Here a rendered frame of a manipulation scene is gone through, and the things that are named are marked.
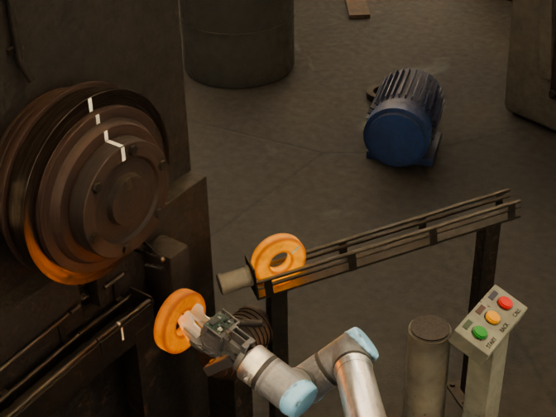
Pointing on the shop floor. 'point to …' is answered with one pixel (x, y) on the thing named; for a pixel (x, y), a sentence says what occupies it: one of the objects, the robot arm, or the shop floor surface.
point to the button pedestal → (486, 354)
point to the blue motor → (405, 119)
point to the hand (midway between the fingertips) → (179, 314)
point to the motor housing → (239, 405)
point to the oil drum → (237, 41)
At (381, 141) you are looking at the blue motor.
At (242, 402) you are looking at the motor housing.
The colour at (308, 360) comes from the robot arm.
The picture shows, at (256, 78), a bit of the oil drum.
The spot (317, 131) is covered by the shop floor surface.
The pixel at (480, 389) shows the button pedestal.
